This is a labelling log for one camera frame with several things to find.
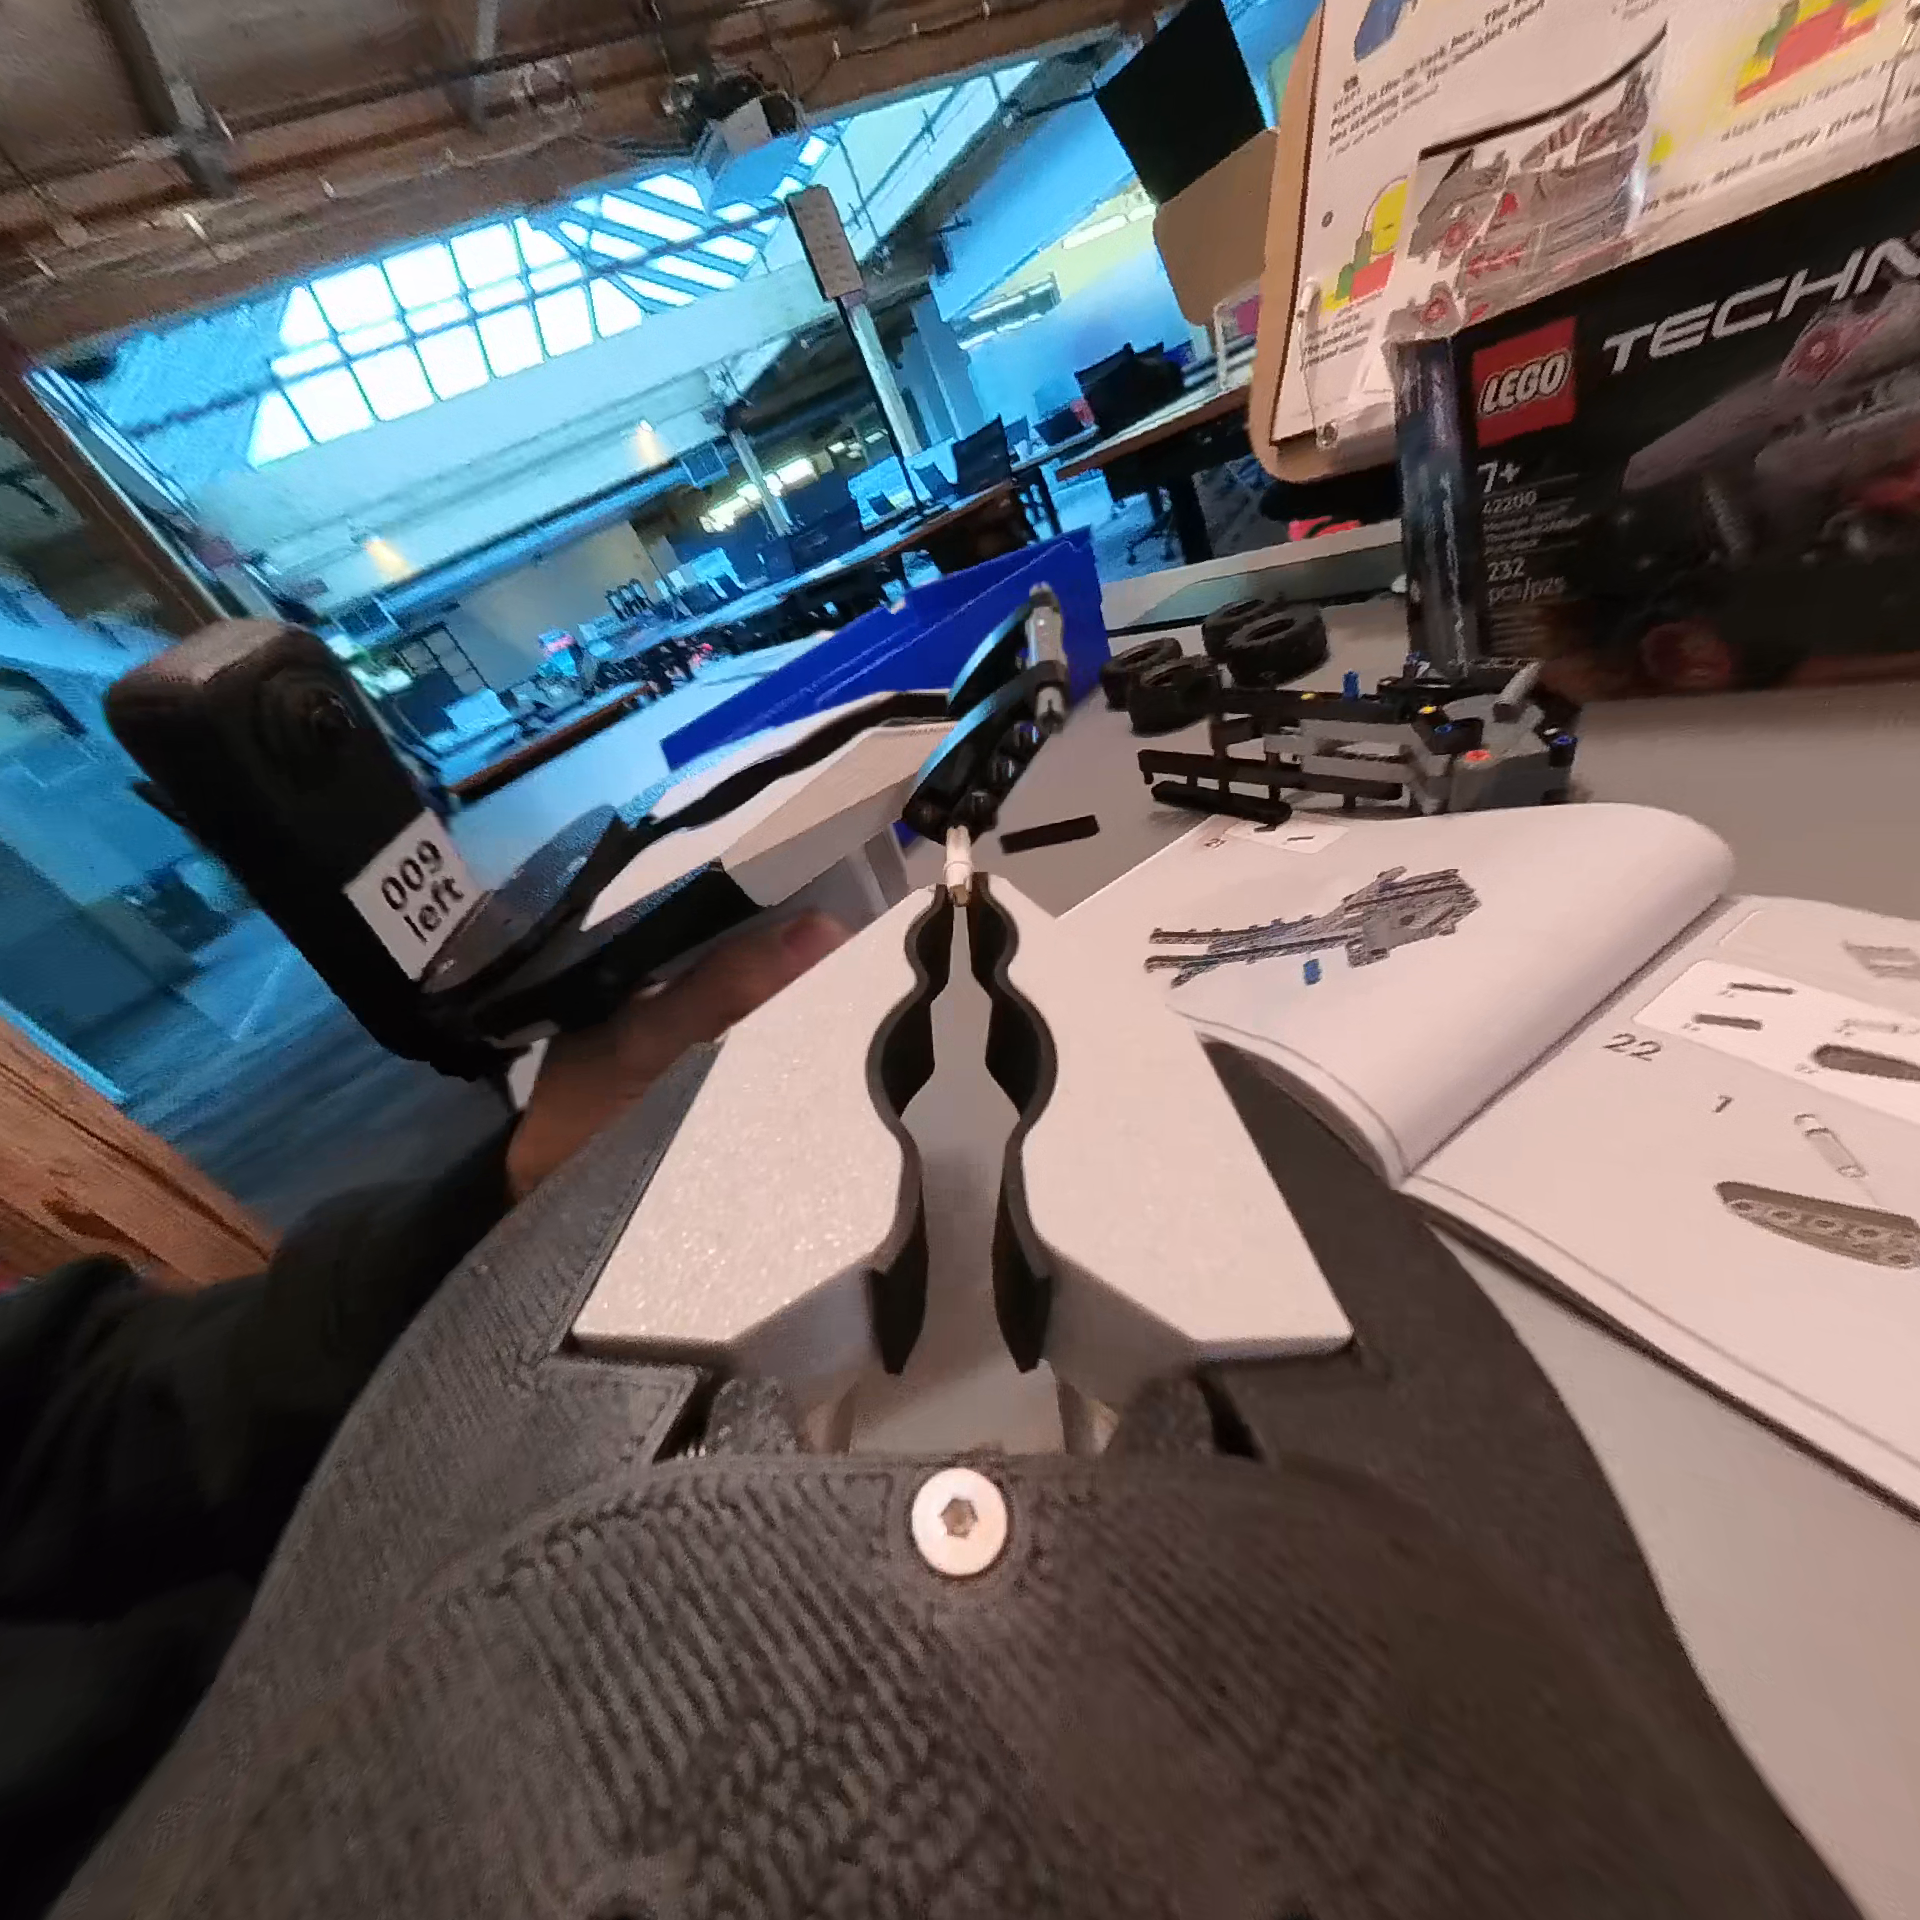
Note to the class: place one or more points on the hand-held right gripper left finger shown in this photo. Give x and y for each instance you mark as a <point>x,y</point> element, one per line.
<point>748,1188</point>

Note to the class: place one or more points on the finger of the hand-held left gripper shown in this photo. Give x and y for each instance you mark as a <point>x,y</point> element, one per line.
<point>776,748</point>
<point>842,796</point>

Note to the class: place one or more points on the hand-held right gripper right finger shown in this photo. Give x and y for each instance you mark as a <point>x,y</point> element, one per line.
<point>1168,1201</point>

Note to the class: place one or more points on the white toy axle pin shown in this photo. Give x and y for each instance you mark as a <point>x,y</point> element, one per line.
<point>959,869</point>

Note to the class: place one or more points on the black toy beam assembly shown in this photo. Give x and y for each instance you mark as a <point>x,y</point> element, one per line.
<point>972,748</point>

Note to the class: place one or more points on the person's left forearm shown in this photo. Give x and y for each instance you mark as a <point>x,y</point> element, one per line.
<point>150,1425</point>

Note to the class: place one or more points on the grey desk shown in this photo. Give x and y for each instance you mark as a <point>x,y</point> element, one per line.
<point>1723,748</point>

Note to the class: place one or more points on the person's left hand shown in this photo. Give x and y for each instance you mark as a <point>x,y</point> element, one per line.
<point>661,1049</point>

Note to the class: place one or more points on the blue plastic bin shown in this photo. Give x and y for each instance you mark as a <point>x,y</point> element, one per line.
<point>930,634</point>

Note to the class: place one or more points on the small black toy beam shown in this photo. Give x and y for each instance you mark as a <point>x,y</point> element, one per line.
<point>1047,833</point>

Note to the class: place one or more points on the black toy tire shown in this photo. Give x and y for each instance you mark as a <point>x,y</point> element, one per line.
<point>1168,699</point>
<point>1139,669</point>
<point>1274,645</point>

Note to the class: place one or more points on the white instruction booklet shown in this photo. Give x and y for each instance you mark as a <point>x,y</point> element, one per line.
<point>1500,929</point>

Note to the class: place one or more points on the grey toy car chassis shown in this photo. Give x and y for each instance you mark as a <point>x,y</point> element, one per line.
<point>1394,748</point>

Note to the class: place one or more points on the brown cardboard sheet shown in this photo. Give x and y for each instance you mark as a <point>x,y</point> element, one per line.
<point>1215,228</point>

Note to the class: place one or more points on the black monitor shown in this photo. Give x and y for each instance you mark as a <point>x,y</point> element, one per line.
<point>1175,88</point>

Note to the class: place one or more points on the black toy car box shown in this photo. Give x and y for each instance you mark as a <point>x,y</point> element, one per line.
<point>1723,445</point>

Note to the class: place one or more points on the clipboard with instruction sheet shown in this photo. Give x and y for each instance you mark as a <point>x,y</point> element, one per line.
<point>1500,88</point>

